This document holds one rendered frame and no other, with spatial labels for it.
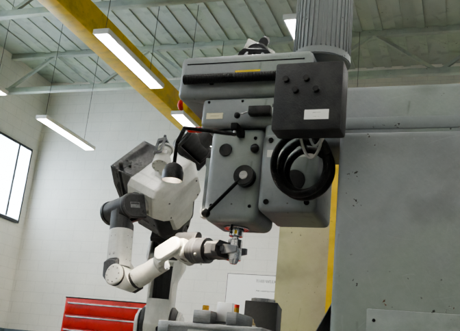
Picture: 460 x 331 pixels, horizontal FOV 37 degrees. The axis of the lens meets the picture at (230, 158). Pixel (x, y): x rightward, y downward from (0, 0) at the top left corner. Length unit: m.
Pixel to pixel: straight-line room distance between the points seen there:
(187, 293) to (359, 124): 10.08
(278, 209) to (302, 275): 1.87
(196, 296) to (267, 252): 1.47
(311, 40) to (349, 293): 0.88
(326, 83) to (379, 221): 0.41
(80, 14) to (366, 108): 6.86
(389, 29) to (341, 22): 8.80
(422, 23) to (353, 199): 9.13
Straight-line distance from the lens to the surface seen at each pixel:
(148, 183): 2.68
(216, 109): 2.31
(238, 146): 2.26
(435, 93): 2.19
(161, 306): 2.90
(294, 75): 1.99
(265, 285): 11.66
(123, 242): 2.56
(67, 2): 8.57
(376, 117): 2.17
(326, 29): 2.36
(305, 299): 3.96
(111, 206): 2.64
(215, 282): 11.95
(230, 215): 2.20
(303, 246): 4.01
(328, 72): 1.97
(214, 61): 2.38
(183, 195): 2.72
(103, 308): 7.64
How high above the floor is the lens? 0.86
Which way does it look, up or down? 17 degrees up
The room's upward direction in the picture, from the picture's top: 6 degrees clockwise
